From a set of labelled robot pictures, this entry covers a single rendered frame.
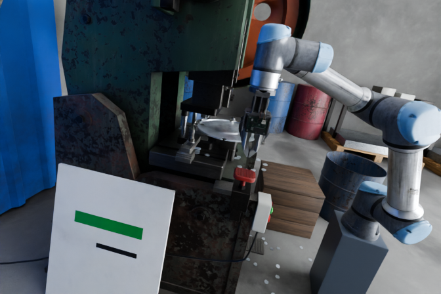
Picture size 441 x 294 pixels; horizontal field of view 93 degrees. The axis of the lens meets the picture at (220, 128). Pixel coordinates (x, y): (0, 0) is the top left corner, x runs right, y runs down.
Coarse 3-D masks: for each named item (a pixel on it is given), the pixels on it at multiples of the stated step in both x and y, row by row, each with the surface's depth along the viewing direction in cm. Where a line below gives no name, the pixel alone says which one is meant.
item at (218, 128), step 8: (208, 120) 107; (216, 120) 110; (224, 120) 112; (200, 128) 94; (208, 128) 96; (216, 128) 96; (224, 128) 98; (232, 128) 99; (216, 136) 87; (224, 136) 89; (232, 136) 90
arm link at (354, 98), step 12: (300, 72) 66; (324, 72) 66; (336, 72) 68; (312, 84) 69; (324, 84) 68; (336, 84) 68; (348, 84) 69; (336, 96) 71; (348, 96) 70; (360, 96) 70; (372, 96) 70; (384, 96) 70; (348, 108) 75; (360, 108) 72
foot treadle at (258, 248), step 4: (252, 236) 120; (248, 240) 117; (252, 240) 117; (256, 240) 118; (260, 240) 118; (248, 244) 114; (256, 244) 115; (260, 244) 115; (248, 248) 112; (252, 248) 112; (256, 248) 113; (260, 248) 113; (252, 252) 111; (256, 252) 110; (260, 252) 111
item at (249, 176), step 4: (236, 168) 68; (240, 168) 69; (236, 172) 66; (240, 172) 67; (244, 172) 67; (248, 172) 67; (252, 172) 68; (236, 176) 64; (240, 176) 64; (244, 176) 65; (248, 176) 65; (252, 176) 65; (244, 180) 64; (248, 180) 64; (252, 180) 64; (240, 184) 68; (244, 184) 67
